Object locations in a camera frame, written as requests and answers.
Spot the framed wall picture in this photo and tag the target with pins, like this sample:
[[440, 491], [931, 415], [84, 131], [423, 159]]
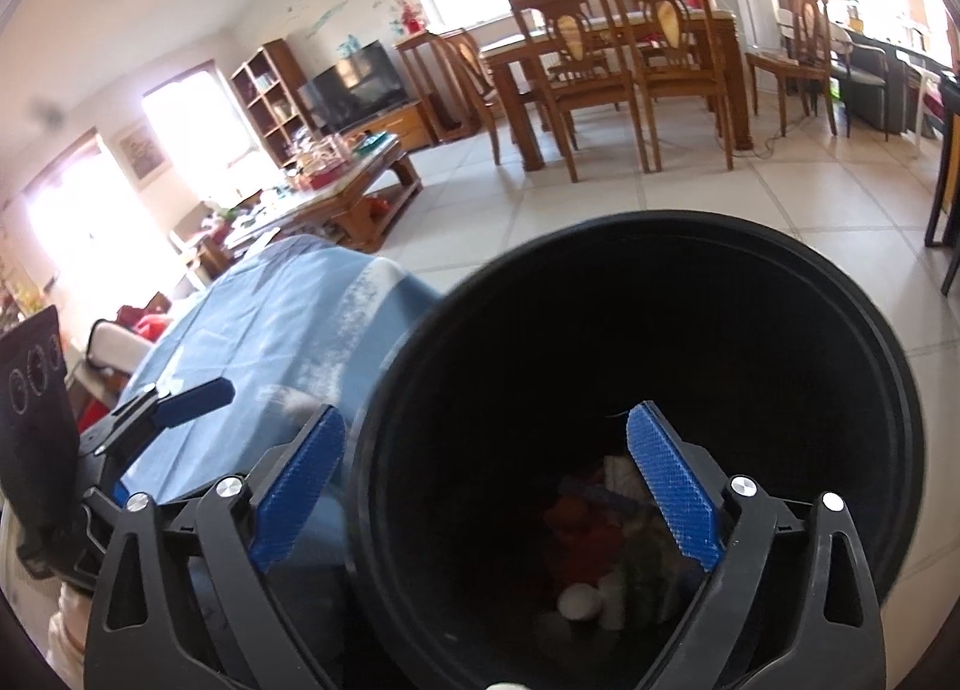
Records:
[[141, 150]]

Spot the blue tablecloth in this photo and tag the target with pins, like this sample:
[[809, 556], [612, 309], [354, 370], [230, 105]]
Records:
[[301, 324]]

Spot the black trash bin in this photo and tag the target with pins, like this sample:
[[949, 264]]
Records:
[[501, 532]]

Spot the wooden side stand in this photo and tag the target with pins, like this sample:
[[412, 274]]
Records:
[[448, 113]]

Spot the wooden dining chair near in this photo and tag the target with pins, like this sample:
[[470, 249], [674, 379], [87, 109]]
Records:
[[675, 52]]

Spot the wooden tv cabinet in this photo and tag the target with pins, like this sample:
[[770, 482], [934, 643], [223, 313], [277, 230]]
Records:
[[409, 123]]

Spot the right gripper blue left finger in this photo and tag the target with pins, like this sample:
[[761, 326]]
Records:
[[282, 502]]

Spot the wooden dining chair far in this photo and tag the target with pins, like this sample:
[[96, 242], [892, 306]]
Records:
[[578, 62]]

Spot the red cushion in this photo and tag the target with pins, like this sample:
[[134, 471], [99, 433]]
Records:
[[144, 323]]

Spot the wooden dining chair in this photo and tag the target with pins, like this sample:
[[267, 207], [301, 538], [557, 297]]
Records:
[[578, 62], [675, 52]]

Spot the wooden bookshelf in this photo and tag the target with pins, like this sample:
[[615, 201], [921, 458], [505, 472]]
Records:
[[268, 87]]

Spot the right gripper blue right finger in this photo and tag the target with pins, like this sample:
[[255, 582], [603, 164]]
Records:
[[690, 511]]

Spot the wooden coffee table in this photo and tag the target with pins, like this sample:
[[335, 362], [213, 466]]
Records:
[[356, 210]]

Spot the black television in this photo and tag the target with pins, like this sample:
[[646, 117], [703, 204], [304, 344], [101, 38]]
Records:
[[358, 87]]

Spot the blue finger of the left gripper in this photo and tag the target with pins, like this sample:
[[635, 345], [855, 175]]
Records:
[[178, 409]]

